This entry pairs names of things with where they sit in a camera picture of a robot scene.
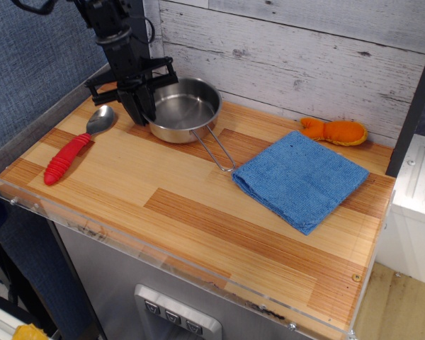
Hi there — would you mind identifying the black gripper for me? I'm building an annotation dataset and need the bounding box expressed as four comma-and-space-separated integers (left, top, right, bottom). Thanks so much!
85, 33, 179, 126

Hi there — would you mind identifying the stainless steel pot with handle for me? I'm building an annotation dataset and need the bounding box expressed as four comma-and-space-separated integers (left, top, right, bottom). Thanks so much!
143, 77, 236, 172

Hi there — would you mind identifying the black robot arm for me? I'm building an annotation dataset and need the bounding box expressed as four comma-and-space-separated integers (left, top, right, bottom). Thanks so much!
74, 1, 178, 126

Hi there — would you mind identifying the clear acrylic edge guard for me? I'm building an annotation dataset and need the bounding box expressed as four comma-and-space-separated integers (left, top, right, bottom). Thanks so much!
0, 172, 362, 340

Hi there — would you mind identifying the blue folded cloth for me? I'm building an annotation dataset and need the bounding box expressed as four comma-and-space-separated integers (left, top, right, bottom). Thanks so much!
232, 131, 369, 235

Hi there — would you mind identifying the orange plush fish toy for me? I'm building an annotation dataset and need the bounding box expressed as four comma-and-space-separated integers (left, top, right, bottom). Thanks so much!
300, 118, 368, 146

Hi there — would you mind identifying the silver control panel with buttons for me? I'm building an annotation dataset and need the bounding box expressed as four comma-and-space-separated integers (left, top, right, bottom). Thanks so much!
134, 284, 222, 339

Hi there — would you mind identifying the red handled metal spoon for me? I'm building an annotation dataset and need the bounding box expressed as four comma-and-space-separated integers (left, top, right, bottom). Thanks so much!
43, 105, 115, 186

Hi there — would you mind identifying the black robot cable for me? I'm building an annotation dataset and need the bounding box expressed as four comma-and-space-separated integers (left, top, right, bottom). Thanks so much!
10, 0, 60, 16

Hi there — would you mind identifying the dark grey right post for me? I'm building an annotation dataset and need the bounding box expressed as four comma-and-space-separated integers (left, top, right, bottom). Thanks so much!
385, 0, 425, 177

